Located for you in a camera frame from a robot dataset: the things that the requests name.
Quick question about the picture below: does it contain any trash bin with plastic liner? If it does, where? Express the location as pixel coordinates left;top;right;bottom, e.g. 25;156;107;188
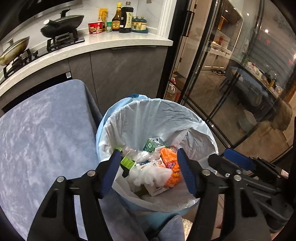
96;95;218;214

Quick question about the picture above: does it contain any black wok with lid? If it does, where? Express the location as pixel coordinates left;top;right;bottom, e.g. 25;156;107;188
40;9;84;38

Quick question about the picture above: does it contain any green milk carton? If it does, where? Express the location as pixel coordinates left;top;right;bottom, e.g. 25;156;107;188
143;137;165;153

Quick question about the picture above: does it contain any green cardboard box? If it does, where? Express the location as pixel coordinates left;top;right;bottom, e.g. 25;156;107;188
120;156;135;170

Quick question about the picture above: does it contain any clear plastic bag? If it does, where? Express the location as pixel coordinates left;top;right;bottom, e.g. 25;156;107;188
122;147;161;163

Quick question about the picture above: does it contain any blue-grey velvet table cloth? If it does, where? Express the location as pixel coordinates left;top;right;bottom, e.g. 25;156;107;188
0;79;186;241

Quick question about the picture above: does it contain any red instant noodle cup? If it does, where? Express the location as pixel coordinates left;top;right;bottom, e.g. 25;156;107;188
88;21;104;35

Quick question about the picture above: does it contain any small green spice jar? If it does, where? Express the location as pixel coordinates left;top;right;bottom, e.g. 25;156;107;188
106;22;112;32

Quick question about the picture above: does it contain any beige pan with glass lid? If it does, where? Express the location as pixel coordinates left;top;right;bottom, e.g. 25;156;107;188
0;36;30;66

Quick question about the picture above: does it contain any oatmeal snack packet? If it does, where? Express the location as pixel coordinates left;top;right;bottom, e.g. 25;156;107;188
144;184;170;197

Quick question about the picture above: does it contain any black range hood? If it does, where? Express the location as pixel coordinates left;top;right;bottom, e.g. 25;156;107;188
1;0;82;40

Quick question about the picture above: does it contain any orange plastic bag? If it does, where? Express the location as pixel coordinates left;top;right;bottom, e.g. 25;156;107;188
160;147;182;188

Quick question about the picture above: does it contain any yellow seasoning packet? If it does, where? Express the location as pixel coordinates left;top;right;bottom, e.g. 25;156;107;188
98;8;108;22

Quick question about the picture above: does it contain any teal condiment jar set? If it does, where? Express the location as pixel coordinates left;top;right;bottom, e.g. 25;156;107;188
132;16;148;34

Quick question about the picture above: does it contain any dark soy sauce bottle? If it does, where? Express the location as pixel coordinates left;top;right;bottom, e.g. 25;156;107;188
119;1;133;33

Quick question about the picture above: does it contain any black gas stove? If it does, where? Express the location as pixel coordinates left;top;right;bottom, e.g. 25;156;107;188
1;30;85;84

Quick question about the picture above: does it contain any white paper towel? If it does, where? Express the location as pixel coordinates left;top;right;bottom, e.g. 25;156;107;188
127;163;173;187

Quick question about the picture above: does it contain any brown sauce bottle yellow cap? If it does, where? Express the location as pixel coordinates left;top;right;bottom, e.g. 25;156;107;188
111;2;121;32

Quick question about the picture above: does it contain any black framed glass door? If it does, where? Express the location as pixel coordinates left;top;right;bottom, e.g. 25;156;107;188
157;1;295;162

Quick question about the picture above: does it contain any beige fluffy cloth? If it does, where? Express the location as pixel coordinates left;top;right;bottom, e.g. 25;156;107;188
182;218;193;240

